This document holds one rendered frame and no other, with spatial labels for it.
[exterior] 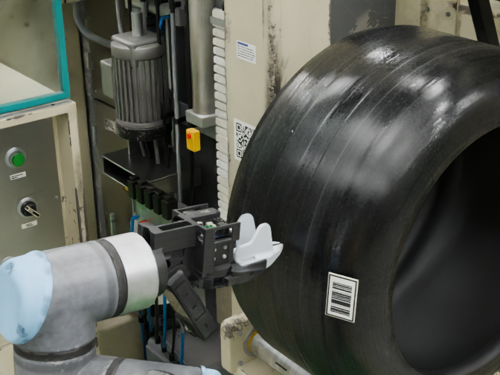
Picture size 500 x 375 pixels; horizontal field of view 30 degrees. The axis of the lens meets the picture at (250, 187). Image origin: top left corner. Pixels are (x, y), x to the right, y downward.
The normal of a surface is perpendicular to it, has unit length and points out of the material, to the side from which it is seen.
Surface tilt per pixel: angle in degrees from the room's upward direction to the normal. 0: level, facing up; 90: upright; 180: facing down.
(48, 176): 90
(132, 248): 30
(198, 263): 83
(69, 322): 84
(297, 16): 90
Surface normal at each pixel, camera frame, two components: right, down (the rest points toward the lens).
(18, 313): -0.79, 0.07
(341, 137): -0.57, -0.45
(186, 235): 0.61, 0.32
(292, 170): -0.68, -0.25
